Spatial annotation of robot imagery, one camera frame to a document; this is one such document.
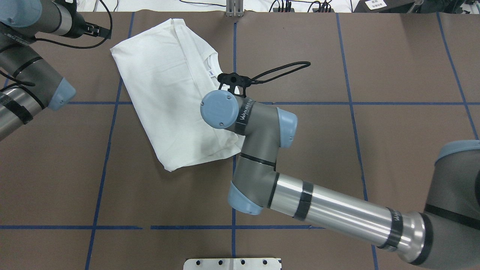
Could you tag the white long-sleeve printed shirt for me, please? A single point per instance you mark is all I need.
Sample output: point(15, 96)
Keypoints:
point(167, 70)

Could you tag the aluminium frame post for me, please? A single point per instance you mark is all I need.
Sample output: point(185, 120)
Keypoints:
point(235, 8)

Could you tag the white camera mast pedestal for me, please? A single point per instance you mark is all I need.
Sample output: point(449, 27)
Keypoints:
point(233, 264)

